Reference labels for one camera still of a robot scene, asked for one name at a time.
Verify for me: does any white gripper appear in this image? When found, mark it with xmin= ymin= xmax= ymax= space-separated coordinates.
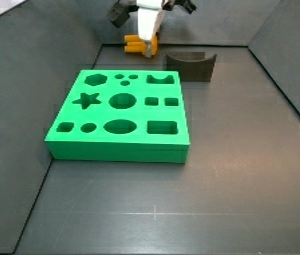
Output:
xmin=136 ymin=0 xmax=168 ymax=58

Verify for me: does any black curved fixture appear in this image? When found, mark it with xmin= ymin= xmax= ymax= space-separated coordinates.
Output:
xmin=164 ymin=51 xmax=216 ymax=82

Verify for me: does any yellow three prong object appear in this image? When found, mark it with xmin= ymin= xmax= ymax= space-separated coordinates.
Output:
xmin=124 ymin=34 xmax=158 ymax=56

